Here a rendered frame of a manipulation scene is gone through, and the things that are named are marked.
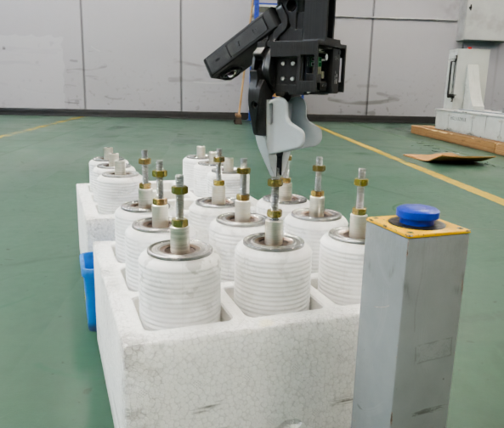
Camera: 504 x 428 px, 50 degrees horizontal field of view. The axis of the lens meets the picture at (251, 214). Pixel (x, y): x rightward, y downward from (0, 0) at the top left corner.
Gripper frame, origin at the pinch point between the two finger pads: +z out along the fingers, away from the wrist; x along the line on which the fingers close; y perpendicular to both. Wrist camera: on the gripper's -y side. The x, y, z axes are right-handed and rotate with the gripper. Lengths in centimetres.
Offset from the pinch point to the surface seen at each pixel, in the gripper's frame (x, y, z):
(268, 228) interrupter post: -1.1, 0.6, 7.6
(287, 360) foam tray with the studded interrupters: -5.3, 6.3, 21.5
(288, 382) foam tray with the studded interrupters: -5.1, 6.4, 24.4
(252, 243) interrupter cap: -2.4, -1.0, 9.5
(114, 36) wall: 427, -497, -62
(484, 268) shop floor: 87, 11, 35
